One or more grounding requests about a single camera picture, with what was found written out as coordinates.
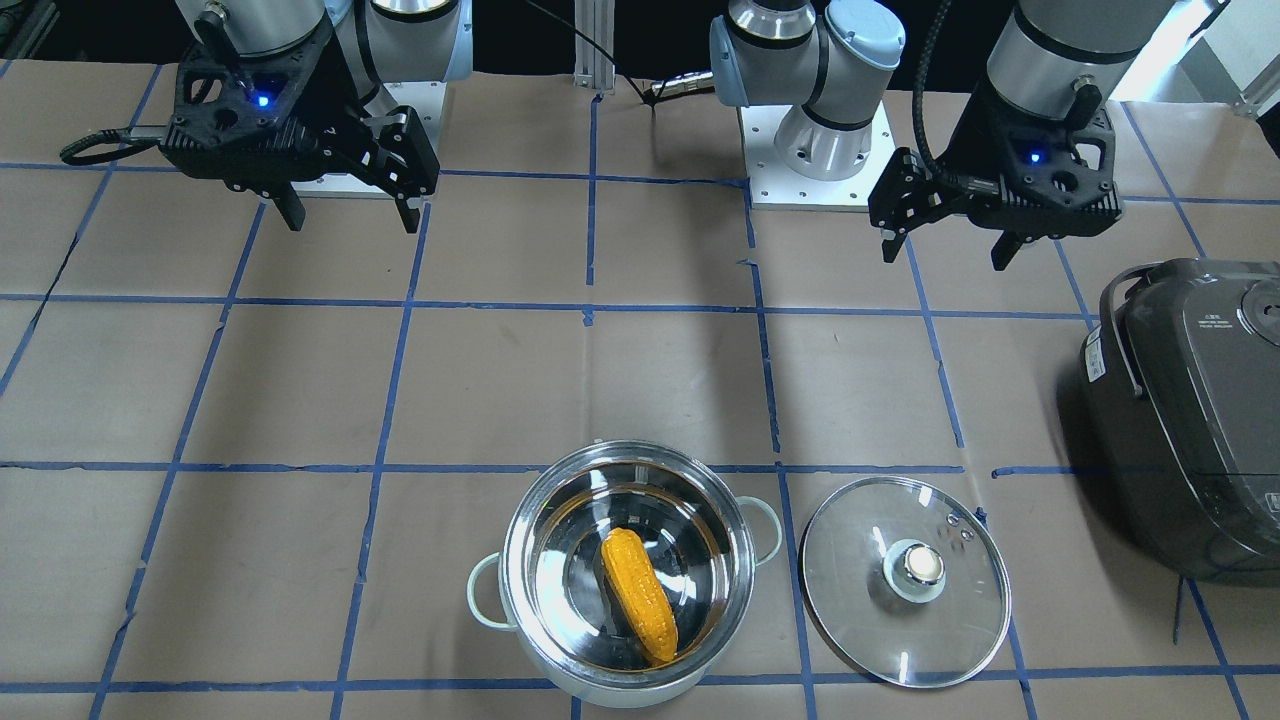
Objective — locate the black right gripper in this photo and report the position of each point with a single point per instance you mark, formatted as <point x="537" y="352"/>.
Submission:
<point x="334" y="98"/>

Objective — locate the pale green steel pot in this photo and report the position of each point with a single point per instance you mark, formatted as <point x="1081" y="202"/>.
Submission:
<point x="547" y="582"/>

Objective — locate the aluminium frame post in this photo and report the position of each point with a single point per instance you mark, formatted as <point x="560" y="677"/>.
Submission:
<point x="593" y="68"/>

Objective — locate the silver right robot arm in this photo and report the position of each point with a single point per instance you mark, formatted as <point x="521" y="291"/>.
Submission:
<point x="384" y="42"/>

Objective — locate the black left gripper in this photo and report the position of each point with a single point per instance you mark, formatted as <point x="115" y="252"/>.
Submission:
<point x="982" y="122"/>

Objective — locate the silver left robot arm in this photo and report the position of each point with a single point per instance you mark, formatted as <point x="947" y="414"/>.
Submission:
<point x="837" y="64"/>

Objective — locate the yellow plastic corn cob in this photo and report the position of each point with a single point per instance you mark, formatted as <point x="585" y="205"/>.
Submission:
<point x="635" y="583"/>

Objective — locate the glass pot lid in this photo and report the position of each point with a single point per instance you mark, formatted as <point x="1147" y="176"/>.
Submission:
<point x="905" y="582"/>

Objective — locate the dark grey rice cooker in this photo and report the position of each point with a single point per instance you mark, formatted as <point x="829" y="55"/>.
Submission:
<point x="1181" y="379"/>

